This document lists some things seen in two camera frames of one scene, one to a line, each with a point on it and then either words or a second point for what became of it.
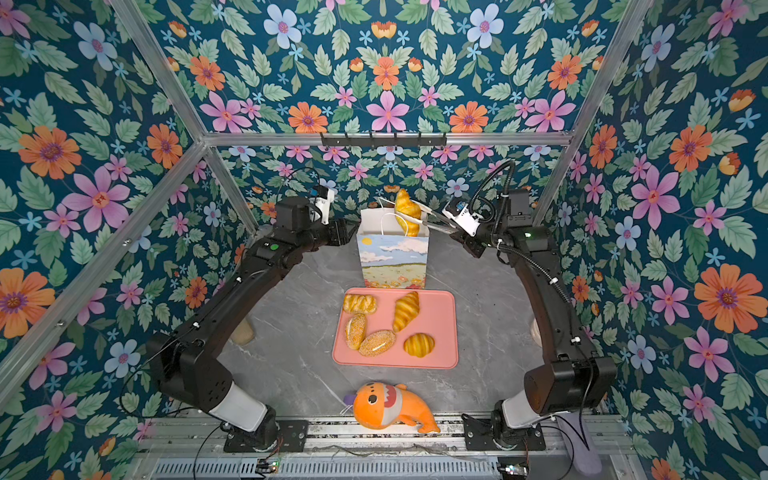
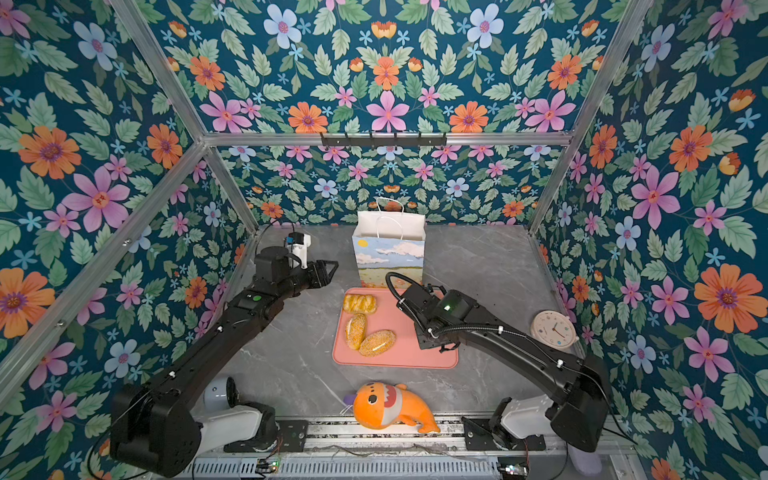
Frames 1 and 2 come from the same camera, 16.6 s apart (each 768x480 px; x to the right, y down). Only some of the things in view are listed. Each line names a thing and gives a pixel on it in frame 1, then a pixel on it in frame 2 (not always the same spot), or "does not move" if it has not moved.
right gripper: x=470 y=243 → x=422 y=342
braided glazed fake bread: x=359 y=303 does not move
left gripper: x=338 y=231 → x=318 y=272
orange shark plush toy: x=378 y=405 does not move
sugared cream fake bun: x=377 y=343 does not move
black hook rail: x=383 y=141 does not move
